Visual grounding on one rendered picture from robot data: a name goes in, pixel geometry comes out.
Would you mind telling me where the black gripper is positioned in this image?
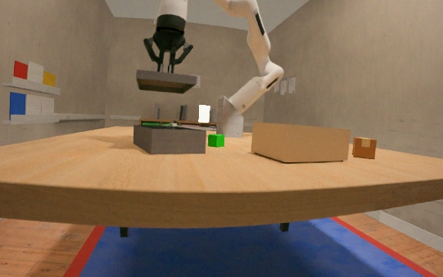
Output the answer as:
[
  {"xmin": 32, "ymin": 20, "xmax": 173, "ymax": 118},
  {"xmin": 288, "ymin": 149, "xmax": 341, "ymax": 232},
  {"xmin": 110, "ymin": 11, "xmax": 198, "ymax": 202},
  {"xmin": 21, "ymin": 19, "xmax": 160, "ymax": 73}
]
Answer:
[{"xmin": 144, "ymin": 14, "xmax": 193, "ymax": 73}]

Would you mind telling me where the grey square panel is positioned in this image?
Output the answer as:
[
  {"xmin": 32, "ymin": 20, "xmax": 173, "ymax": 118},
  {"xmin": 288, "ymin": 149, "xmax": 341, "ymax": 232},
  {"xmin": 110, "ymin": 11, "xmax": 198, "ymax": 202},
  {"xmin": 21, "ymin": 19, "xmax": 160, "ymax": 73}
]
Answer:
[{"xmin": 137, "ymin": 70, "xmax": 198, "ymax": 94}]

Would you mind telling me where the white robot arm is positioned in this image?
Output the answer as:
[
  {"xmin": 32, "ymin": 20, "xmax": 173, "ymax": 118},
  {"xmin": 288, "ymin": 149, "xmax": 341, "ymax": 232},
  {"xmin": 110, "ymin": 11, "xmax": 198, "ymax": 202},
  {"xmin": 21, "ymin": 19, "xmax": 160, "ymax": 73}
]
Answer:
[{"xmin": 158, "ymin": 0, "xmax": 284, "ymax": 114}]

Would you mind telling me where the green block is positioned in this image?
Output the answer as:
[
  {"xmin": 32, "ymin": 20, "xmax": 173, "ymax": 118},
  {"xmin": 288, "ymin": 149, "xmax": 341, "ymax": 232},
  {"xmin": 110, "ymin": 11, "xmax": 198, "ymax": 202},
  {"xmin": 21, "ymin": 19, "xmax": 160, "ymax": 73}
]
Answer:
[{"xmin": 207, "ymin": 134, "xmax": 225, "ymax": 148}]

